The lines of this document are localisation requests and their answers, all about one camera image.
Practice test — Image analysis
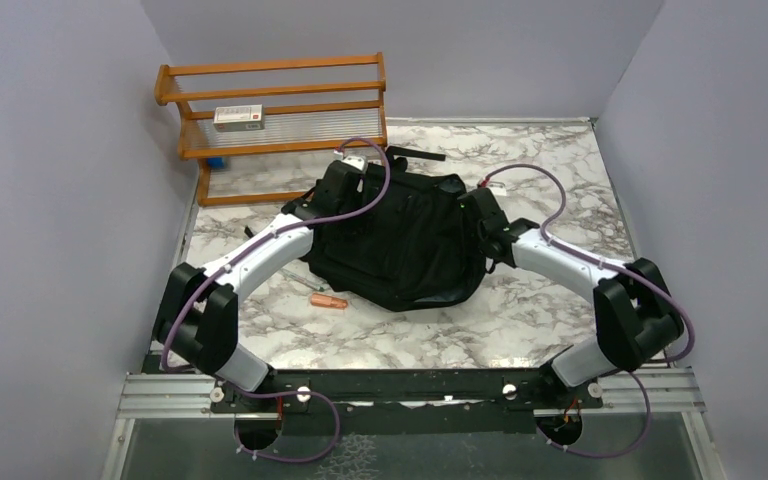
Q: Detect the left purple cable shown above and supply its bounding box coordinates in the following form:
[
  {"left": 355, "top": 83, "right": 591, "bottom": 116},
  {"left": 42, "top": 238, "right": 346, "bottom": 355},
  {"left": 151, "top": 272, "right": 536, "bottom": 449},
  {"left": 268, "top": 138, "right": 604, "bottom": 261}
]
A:
[{"left": 159, "top": 137, "right": 393, "bottom": 464}]

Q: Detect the white red box on shelf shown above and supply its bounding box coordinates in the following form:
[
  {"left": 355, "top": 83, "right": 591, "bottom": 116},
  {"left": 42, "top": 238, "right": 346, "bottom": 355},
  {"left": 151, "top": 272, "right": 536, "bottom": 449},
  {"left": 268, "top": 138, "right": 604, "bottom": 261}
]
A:
[{"left": 212, "top": 105, "right": 264, "bottom": 132}]

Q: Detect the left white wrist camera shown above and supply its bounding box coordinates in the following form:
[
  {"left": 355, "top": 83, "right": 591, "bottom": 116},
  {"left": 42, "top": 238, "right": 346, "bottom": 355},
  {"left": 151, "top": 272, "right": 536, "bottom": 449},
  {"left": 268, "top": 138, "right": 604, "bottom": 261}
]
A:
[{"left": 340, "top": 155, "right": 369, "bottom": 174}]

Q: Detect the copper orange pen case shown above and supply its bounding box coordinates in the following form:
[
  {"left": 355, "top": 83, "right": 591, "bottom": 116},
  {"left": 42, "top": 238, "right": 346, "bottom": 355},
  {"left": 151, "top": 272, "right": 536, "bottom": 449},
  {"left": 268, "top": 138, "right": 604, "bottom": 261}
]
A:
[{"left": 310, "top": 293, "right": 348, "bottom": 310}]

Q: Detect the wooden shelf rack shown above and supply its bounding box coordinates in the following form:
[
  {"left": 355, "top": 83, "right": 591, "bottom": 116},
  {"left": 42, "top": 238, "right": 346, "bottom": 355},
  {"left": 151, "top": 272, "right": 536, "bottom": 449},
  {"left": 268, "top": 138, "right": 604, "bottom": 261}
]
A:
[{"left": 153, "top": 52, "right": 388, "bottom": 207}]

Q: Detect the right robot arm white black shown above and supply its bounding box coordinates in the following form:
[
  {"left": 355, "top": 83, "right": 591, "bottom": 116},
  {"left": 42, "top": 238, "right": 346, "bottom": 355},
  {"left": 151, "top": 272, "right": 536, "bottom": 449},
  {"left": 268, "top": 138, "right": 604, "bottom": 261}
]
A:
[{"left": 459, "top": 187, "right": 685, "bottom": 407}]

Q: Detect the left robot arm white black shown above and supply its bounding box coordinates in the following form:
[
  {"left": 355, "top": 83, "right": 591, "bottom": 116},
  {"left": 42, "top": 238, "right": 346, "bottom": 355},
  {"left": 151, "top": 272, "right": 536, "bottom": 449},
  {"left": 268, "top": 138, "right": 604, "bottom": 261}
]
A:
[{"left": 153, "top": 156, "right": 372, "bottom": 411}]

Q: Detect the blue object under shelf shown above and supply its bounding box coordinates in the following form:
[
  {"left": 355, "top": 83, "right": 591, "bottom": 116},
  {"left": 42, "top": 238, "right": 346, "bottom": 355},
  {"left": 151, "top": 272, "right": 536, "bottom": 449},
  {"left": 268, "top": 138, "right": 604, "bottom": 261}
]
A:
[{"left": 206, "top": 157, "right": 226, "bottom": 169}]

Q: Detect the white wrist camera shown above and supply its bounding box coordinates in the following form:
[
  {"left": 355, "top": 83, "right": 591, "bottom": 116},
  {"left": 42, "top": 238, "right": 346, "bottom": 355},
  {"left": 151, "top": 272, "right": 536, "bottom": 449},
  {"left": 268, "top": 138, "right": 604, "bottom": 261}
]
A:
[
  {"left": 487, "top": 183, "right": 508, "bottom": 197},
  {"left": 340, "top": 155, "right": 369, "bottom": 174}
]

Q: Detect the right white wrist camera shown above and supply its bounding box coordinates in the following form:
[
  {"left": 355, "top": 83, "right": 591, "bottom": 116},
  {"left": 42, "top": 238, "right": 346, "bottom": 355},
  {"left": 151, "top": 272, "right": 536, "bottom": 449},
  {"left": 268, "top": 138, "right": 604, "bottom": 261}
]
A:
[{"left": 487, "top": 183, "right": 508, "bottom": 197}]

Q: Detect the grey black pen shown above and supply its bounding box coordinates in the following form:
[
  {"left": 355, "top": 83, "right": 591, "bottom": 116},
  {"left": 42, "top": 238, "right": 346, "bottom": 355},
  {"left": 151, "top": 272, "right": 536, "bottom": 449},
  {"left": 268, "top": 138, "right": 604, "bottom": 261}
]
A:
[{"left": 279, "top": 268, "right": 325, "bottom": 292}]

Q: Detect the black student backpack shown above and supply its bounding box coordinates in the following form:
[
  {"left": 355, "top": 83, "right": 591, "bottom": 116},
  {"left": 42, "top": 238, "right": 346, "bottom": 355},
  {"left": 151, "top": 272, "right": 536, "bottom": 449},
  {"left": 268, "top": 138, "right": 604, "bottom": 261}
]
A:
[{"left": 302, "top": 146, "right": 486, "bottom": 312}]

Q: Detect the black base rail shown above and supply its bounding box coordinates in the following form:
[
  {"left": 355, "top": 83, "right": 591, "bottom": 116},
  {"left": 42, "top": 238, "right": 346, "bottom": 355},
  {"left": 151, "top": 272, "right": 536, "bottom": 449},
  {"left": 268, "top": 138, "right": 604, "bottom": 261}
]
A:
[{"left": 210, "top": 368, "right": 603, "bottom": 436}]

